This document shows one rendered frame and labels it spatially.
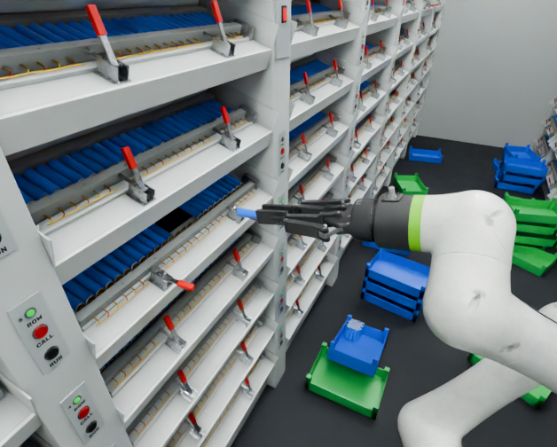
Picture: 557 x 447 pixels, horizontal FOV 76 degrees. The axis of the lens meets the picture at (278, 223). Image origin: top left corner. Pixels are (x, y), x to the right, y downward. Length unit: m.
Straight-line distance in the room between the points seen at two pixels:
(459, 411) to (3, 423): 0.87
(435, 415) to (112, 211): 0.84
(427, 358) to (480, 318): 1.38
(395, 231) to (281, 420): 1.15
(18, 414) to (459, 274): 0.62
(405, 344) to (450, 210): 1.38
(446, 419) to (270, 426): 0.77
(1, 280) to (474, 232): 0.59
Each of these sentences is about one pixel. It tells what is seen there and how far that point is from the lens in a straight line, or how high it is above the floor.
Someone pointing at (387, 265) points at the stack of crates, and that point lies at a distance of 2.04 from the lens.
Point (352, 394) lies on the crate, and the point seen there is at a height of 0.00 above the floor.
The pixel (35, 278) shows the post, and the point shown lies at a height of 1.12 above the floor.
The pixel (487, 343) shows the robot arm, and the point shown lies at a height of 1.05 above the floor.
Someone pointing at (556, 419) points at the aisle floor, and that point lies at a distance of 1.94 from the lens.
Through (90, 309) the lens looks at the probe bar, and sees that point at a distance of 0.69.
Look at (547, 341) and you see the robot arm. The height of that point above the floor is 1.02.
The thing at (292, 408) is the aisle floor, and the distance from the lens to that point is 1.63.
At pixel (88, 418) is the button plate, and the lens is 0.73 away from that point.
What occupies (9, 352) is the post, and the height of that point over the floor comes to 1.04.
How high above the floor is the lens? 1.41
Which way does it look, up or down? 33 degrees down
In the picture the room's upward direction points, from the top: straight up
